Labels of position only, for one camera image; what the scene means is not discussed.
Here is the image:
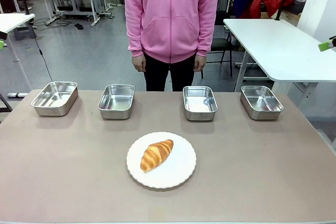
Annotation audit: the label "golden brown croissant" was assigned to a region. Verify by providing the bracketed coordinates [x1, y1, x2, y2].
[140, 139, 174, 174]

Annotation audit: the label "rectangular steel container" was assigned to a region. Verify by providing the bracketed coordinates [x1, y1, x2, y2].
[240, 85, 285, 121]
[182, 86, 218, 122]
[30, 81, 79, 117]
[98, 84, 135, 120]

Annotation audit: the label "person's left hand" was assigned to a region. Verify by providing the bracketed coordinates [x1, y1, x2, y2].
[193, 55, 208, 72]

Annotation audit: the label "person's right hand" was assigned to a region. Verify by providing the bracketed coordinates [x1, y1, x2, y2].
[132, 55, 147, 73]

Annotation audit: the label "small white table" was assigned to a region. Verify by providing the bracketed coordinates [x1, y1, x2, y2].
[0, 13, 36, 91]

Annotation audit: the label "black stand leg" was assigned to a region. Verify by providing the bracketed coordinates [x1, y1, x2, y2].
[0, 93, 13, 124]

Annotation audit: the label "black chair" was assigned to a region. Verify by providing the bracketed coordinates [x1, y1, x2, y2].
[211, 10, 234, 78]

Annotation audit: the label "pink zip hoodie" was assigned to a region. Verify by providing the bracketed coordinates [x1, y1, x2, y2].
[122, 0, 221, 64]

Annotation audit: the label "black trousers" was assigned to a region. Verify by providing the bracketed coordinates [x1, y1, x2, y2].
[143, 52, 197, 92]

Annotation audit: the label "white scalloped plate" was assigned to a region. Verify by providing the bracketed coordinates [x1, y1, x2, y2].
[126, 131, 197, 189]

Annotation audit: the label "black floor cable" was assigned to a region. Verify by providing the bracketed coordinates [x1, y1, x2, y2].
[28, 22, 54, 82]

